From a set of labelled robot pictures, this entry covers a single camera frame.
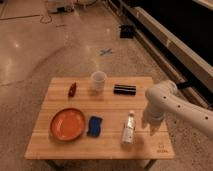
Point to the black rectangular case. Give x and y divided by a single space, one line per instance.
124 89

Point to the wooden folding table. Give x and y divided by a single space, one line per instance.
112 108

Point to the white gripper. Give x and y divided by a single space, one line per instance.
153 124

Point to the translucent plastic cup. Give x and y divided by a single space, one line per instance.
98 79

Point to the clear plastic bottle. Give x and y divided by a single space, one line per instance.
129 128

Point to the white device on floor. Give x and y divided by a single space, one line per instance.
54 5

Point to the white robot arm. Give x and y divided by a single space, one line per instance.
162 98

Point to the blue sponge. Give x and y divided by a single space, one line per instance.
94 127

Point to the orange ceramic bowl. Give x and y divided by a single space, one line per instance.
68 124

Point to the small red-brown object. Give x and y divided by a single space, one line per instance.
72 90

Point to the black box on floor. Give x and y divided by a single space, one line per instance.
126 31

